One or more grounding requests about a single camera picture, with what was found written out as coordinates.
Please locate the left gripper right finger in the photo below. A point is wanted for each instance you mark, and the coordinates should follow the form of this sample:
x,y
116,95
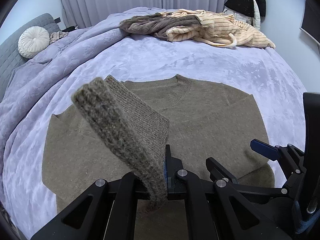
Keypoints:
x,y
216,209

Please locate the curved wall monitor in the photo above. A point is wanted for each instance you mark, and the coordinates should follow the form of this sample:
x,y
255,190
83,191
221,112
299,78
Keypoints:
x,y
310,22

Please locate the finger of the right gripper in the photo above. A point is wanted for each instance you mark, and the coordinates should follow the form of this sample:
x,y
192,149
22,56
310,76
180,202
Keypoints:
x,y
218,172
266,150

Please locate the olive brown knit sweater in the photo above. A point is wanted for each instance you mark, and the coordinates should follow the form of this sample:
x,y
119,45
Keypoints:
x,y
198,119

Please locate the lavender plush bed blanket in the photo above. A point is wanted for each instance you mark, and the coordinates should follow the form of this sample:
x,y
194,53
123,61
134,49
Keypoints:
x,y
43,86

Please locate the round white pleated cushion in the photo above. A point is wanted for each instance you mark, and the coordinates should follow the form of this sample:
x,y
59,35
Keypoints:
x,y
32,41

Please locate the cream striped fleece garment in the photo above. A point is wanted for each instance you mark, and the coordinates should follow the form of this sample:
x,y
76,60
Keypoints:
x,y
216,29

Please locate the black sparkly hanging bag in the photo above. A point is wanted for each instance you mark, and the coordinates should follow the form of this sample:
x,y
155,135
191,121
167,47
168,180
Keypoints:
x,y
245,7

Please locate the grey quilted headboard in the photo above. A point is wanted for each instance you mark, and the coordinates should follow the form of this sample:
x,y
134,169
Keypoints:
x,y
10,57

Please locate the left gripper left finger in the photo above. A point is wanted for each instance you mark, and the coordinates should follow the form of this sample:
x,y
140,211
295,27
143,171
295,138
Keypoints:
x,y
106,210

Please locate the small floral fabric piece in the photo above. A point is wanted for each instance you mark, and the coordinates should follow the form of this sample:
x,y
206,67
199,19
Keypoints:
x,y
55,36

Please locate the grey brown fleece garment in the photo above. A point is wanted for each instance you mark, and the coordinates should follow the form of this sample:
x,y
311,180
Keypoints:
x,y
157,24

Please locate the white hanging garment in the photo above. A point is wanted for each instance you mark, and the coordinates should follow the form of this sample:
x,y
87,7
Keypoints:
x,y
254,21

